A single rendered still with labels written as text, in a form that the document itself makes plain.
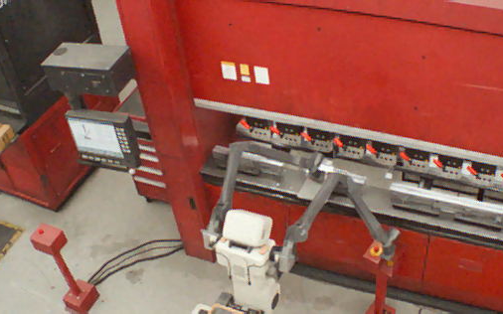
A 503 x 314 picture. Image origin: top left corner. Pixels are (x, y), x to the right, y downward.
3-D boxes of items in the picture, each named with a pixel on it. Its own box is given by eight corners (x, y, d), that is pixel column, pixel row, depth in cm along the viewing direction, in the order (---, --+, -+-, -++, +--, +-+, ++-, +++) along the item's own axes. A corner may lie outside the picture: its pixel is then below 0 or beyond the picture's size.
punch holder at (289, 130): (277, 142, 376) (274, 121, 365) (282, 133, 382) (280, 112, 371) (300, 147, 370) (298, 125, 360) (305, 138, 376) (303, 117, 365)
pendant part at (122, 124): (80, 159, 378) (64, 114, 354) (89, 146, 386) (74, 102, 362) (138, 169, 363) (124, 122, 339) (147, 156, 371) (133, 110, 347)
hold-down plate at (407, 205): (392, 207, 364) (392, 204, 362) (394, 201, 368) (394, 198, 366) (437, 217, 353) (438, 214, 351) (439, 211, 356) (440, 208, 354)
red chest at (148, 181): (140, 206, 518) (110, 113, 453) (169, 168, 551) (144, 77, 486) (190, 220, 499) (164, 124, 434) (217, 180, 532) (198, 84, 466)
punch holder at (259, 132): (248, 136, 384) (245, 115, 373) (253, 128, 390) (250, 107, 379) (269, 141, 378) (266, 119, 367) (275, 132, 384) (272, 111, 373)
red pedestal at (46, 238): (64, 310, 441) (23, 239, 386) (81, 286, 457) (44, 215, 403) (83, 318, 433) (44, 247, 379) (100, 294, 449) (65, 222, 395)
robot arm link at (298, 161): (239, 150, 337) (249, 151, 328) (242, 140, 338) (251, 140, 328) (301, 168, 358) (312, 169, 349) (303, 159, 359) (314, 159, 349)
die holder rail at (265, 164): (214, 161, 416) (212, 150, 410) (218, 155, 420) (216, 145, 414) (282, 176, 397) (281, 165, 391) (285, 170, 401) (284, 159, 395)
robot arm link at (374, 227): (334, 181, 325) (344, 182, 315) (341, 175, 326) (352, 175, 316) (373, 241, 334) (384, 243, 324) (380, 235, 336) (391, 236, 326)
